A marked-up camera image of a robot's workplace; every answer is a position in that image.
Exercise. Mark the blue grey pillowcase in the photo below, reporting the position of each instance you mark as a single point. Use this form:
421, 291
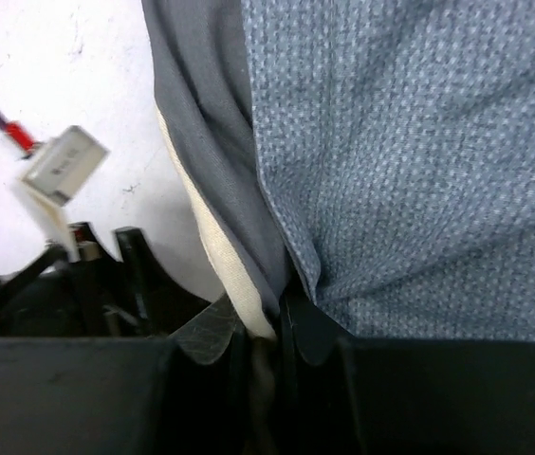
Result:
380, 152

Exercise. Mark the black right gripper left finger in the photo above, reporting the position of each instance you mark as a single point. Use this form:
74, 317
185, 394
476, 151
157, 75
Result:
207, 384

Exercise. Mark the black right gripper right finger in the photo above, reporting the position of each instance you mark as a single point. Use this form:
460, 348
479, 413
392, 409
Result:
323, 382

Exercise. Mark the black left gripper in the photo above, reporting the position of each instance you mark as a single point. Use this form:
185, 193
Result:
98, 295

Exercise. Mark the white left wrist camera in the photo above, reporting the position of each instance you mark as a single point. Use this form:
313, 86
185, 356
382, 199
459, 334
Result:
53, 177

